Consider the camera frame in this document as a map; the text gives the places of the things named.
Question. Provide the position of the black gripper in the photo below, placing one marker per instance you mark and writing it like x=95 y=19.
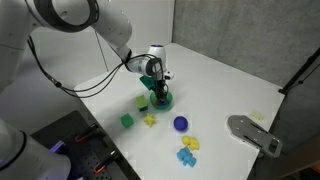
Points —
x=160 y=84

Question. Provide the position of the blue block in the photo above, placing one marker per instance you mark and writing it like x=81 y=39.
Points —
x=162 y=101

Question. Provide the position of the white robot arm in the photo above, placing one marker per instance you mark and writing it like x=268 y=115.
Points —
x=22 y=157

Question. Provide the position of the green bowl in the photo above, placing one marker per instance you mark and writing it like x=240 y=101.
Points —
x=161 y=105

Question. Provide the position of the light green cube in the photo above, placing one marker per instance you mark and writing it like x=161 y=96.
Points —
x=141 y=102

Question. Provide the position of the yellow spiky toy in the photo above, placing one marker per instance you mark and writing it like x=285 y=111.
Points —
x=150 y=119

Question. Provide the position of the purple ridged ball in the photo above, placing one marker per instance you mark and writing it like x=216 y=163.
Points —
x=180 y=123

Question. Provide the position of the dark green cube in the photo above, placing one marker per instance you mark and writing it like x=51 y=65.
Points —
x=127 y=120

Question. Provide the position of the yellow bear toy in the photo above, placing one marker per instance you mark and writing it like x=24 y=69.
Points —
x=191 y=142

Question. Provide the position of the blue bear toy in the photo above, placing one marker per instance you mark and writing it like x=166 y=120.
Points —
x=186 y=157

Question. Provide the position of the orange black clamp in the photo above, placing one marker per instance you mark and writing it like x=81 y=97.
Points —
x=83 y=135
x=101 y=166

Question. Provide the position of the grey metal mounting plate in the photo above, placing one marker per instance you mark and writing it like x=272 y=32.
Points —
x=246 y=130

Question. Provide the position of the black perforated breadboard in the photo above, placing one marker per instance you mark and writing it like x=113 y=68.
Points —
x=59 y=136

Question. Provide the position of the black tripod stand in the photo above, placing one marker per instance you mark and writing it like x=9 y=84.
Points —
x=295 y=80

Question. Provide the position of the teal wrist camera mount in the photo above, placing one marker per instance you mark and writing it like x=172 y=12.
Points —
x=148 y=82

